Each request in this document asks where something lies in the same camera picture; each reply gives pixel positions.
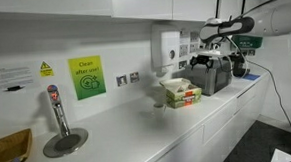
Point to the black coffee machine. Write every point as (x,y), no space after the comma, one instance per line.
(239,64)

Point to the white upper wall cabinets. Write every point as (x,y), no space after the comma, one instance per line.
(141,4)

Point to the yellow warning sticker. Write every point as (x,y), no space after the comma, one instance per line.
(46,69)

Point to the white printed wall notice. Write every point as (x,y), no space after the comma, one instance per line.
(8,78)

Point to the green cardboard tea box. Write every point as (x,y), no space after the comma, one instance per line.
(183,97)

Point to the silver wall switch plate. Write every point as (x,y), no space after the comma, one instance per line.
(134,77)
(121,80)

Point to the white robot base platform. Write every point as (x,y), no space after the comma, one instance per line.
(284,157)

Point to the green first aid box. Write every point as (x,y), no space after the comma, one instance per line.
(248,41)

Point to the white lower cabinet unit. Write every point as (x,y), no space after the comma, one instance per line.
(221,130)

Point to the black double wall socket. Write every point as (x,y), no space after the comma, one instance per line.
(182,64)

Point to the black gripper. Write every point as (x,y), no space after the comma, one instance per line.
(201,59)

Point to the white poster with grey picture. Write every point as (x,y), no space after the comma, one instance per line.
(184,50)

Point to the round metal tap drain dish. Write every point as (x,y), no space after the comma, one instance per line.
(65,143)

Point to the white paper towel dispenser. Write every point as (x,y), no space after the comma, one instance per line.
(163,46)

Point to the green clean after use sign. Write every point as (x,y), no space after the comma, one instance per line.
(87,77)

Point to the white sign with black logo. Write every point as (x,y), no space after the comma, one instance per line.
(184,35)

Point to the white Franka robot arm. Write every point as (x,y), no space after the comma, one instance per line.
(275,19)

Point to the blue mat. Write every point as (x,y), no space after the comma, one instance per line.
(252,76)

